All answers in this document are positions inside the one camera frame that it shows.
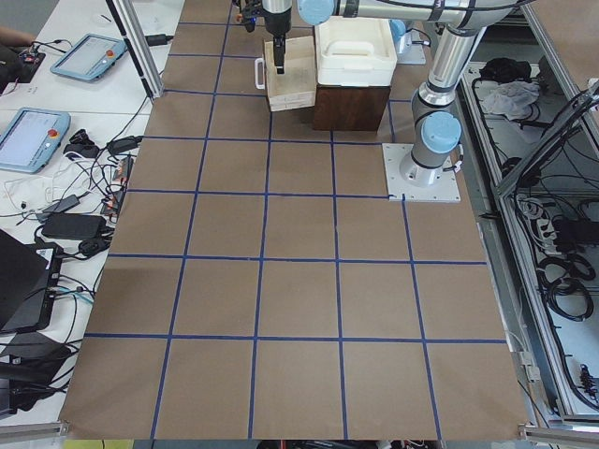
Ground black laptop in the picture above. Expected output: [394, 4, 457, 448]
[1, 231, 63, 334]

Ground light wooden drawer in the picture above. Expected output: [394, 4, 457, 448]
[263, 36, 316, 112]

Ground white crumpled cloth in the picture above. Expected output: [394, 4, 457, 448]
[481, 81, 540, 120]

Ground large black power brick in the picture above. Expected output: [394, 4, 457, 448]
[41, 213, 107, 240]

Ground white drawer handle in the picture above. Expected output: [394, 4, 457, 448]
[254, 58, 266, 90]

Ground aluminium frame post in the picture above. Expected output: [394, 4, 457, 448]
[106, 0, 164, 100]

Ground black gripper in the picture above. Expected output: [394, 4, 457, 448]
[272, 34, 286, 75]
[233, 0, 262, 33]

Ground white plastic tray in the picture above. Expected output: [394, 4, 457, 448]
[314, 17, 397, 87]

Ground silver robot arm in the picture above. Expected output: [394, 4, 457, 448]
[298, 1, 524, 170]

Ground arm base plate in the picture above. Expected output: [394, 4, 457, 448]
[394, 30, 430, 65]
[382, 143, 460, 203]

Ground dark brown wooden cabinet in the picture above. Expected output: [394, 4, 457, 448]
[313, 84, 391, 131]

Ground blue teach pendant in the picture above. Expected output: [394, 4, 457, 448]
[1, 108, 71, 174]
[50, 34, 127, 82]

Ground black power adapter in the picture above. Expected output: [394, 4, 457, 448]
[145, 34, 174, 47]

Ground far blue teach pendant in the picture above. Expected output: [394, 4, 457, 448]
[50, 34, 127, 82]

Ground near blue teach pendant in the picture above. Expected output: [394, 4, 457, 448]
[1, 108, 71, 174]

